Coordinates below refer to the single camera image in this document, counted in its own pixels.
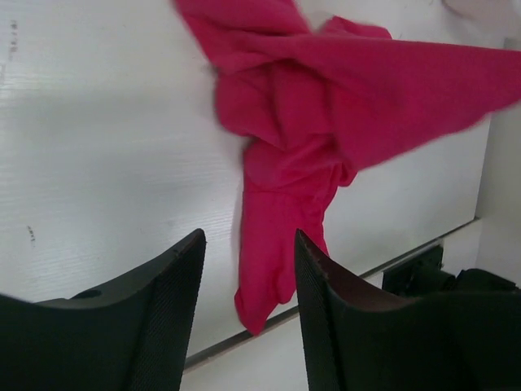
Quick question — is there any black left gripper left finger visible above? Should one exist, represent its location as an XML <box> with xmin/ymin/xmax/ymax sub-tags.
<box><xmin>1</xmin><ymin>229</ymin><xmax>206</xmax><ymax>390</ymax></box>

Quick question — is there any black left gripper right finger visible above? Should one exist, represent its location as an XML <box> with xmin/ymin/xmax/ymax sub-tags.
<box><xmin>295</xmin><ymin>231</ymin><xmax>520</xmax><ymax>390</ymax></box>

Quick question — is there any magenta t shirt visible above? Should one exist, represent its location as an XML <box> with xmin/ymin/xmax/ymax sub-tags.
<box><xmin>176</xmin><ymin>1</ymin><xmax>520</xmax><ymax>334</ymax></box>

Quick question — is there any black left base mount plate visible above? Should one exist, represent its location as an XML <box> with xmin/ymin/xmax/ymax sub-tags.
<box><xmin>382</xmin><ymin>245</ymin><xmax>520</xmax><ymax>297</ymax></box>

